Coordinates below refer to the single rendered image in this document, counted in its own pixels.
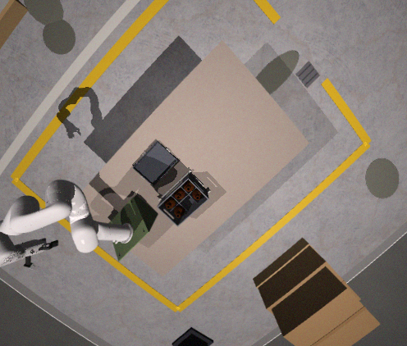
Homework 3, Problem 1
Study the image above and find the brown glass bottle with red label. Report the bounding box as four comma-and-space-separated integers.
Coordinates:
183, 180, 194, 192

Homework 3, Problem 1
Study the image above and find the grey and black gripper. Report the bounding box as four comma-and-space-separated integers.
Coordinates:
20, 239, 58, 259

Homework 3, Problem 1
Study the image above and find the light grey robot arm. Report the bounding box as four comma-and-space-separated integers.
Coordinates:
0, 180, 133, 266

